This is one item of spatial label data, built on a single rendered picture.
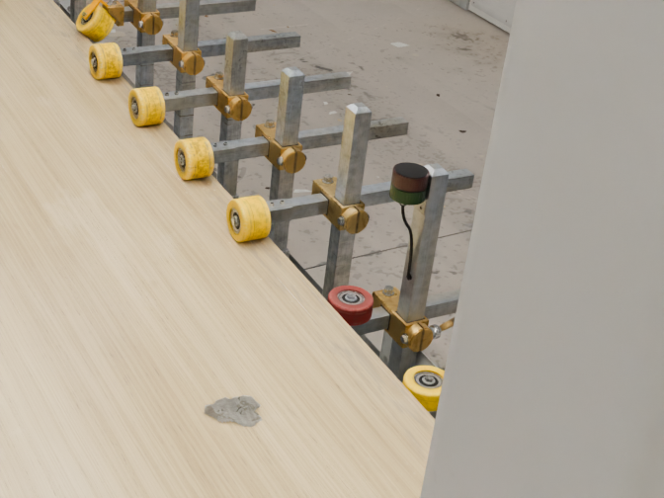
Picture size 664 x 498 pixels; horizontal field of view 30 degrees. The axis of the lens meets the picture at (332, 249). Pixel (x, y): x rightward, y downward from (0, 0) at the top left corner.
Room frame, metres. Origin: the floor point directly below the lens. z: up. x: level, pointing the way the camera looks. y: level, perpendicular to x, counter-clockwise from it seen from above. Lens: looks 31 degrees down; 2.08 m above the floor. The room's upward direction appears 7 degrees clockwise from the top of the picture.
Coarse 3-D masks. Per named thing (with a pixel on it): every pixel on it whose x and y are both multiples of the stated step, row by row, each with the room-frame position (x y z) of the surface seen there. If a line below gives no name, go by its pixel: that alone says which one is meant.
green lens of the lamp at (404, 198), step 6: (390, 186) 1.80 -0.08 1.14; (390, 192) 1.79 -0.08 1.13; (396, 192) 1.78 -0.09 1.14; (402, 192) 1.77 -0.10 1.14; (420, 192) 1.78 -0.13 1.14; (426, 192) 1.80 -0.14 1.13; (396, 198) 1.78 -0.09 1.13; (402, 198) 1.77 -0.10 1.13; (408, 198) 1.77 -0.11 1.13; (414, 198) 1.77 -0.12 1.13; (420, 198) 1.78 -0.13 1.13; (402, 204) 1.77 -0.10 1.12; (408, 204) 1.77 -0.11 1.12; (414, 204) 1.77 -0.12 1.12
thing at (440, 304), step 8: (432, 296) 1.91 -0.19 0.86; (440, 296) 1.92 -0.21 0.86; (448, 296) 1.92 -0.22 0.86; (456, 296) 1.92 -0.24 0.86; (432, 304) 1.89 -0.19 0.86; (440, 304) 1.89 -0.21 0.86; (448, 304) 1.90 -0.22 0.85; (456, 304) 1.92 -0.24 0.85; (376, 312) 1.84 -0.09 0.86; (384, 312) 1.84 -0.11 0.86; (432, 312) 1.89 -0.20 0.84; (440, 312) 1.90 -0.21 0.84; (448, 312) 1.91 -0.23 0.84; (376, 320) 1.82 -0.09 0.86; (384, 320) 1.83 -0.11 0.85; (352, 328) 1.79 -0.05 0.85; (360, 328) 1.80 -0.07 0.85; (368, 328) 1.81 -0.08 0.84; (376, 328) 1.82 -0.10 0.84; (384, 328) 1.83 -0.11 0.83
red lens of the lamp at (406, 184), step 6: (408, 162) 1.83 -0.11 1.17; (426, 168) 1.82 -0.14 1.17; (396, 174) 1.78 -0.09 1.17; (396, 180) 1.78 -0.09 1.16; (402, 180) 1.78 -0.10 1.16; (408, 180) 1.77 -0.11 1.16; (414, 180) 1.77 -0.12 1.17; (420, 180) 1.78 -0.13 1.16; (426, 180) 1.79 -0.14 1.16; (396, 186) 1.78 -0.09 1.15; (402, 186) 1.77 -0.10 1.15; (408, 186) 1.77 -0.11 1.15; (414, 186) 1.77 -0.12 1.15; (420, 186) 1.78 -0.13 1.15; (426, 186) 1.79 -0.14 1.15
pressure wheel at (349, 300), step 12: (336, 288) 1.83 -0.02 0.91; (348, 288) 1.83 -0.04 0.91; (360, 288) 1.84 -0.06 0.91; (336, 300) 1.79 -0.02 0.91; (348, 300) 1.80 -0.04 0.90; (360, 300) 1.80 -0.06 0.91; (372, 300) 1.80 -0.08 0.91; (348, 312) 1.77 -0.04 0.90; (360, 312) 1.77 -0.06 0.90; (372, 312) 1.80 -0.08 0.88; (360, 324) 1.77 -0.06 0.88
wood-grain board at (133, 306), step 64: (0, 0) 2.99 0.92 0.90; (0, 64) 2.60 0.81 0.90; (64, 64) 2.64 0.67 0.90; (0, 128) 2.28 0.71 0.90; (64, 128) 2.32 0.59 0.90; (128, 128) 2.36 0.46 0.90; (0, 192) 2.02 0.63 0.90; (64, 192) 2.05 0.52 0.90; (128, 192) 2.09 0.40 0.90; (192, 192) 2.12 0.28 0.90; (0, 256) 1.80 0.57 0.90; (64, 256) 1.83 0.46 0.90; (128, 256) 1.86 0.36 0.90; (192, 256) 1.88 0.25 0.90; (256, 256) 1.91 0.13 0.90; (0, 320) 1.62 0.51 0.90; (64, 320) 1.64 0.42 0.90; (128, 320) 1.66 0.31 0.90; (192, 320) 1.68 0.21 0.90; (256, 320) 1.71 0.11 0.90; (320, 320) 1.73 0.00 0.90; (0, 384) 1.45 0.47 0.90; (64, 384) 1.47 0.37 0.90; (128, 384) 1.49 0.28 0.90; (192, 384) 1.51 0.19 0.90; (256, 384) 1.53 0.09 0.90; (320, 384) 1.55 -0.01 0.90; (384, 384) 1.58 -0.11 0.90; (0, 448) 1.32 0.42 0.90; (64, 448) 1.33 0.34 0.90; (128, 448) 1.35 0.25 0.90; (192, 448) 1.37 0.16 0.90; (256, 448) 1.39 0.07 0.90; (320, 448) 1.40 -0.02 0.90; (384, 448) 1.42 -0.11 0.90
